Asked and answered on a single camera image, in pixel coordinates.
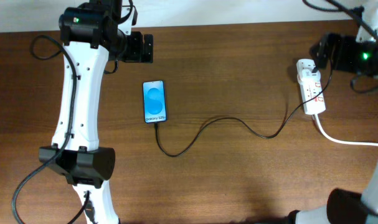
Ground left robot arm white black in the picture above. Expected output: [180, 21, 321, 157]
[39, 1, 153, 223]

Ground black USB charging cable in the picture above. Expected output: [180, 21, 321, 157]
[153, 60, 334, 158]

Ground white power strip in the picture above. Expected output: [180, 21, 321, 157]
[297, 73, 326, 115]

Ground white USB charger adapter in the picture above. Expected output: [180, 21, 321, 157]
[296, 58, 321, 85]

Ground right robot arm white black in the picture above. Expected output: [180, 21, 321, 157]
[284, 1, 378, 223]

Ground white power strip cord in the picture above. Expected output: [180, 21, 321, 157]
[313, 114, 378, 147]

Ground blue-screen Galaxy smartphone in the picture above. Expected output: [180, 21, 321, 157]
[143, 80, 168, 123]

